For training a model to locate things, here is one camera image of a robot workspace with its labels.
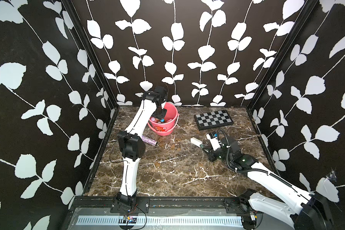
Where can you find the small circuit board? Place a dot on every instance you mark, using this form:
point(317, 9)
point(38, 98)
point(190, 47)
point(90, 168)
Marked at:
point(127, 220)

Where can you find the pink plastic bucket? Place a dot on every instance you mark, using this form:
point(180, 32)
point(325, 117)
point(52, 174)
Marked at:
point(170, 121)

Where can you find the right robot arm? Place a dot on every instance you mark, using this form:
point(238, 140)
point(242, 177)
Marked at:
point(295, 207)

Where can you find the purple glitter microphone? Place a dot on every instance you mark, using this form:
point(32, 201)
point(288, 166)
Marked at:
point(149, 141)

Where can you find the black white checkerboard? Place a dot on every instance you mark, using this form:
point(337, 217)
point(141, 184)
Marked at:
point(214, 119)

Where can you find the white slotted cable duct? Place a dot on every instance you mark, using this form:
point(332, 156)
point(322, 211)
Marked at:
point(230, 221)

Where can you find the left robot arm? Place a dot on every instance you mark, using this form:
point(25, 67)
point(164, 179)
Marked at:
point(132, 146)

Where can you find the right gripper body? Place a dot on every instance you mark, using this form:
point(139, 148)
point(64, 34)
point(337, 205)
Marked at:
point(208, 149)

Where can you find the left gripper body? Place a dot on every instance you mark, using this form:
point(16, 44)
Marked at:
point(161, 113)

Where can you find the black front rail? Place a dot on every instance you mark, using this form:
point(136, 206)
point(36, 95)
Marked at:
point(232, 204)

